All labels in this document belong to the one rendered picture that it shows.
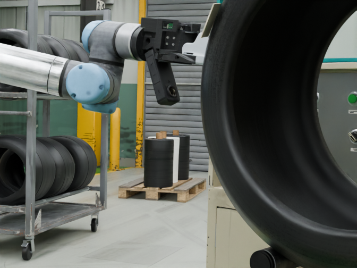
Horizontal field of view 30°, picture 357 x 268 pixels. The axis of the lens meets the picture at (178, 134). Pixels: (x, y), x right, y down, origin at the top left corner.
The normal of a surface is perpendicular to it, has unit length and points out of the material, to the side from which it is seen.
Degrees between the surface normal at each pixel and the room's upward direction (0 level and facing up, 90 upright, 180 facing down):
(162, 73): 66
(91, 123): 90
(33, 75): 103
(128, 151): 90
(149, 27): 90
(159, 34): 90
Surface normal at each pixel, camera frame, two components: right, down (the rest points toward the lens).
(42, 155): 0.80, -0.51
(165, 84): 0.72, -0.36
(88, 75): -0.07, 0.06
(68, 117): -0.37, 0.04
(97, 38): -0.63, -0.07
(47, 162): 0.90, -0.28
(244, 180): -0.74, 0.15
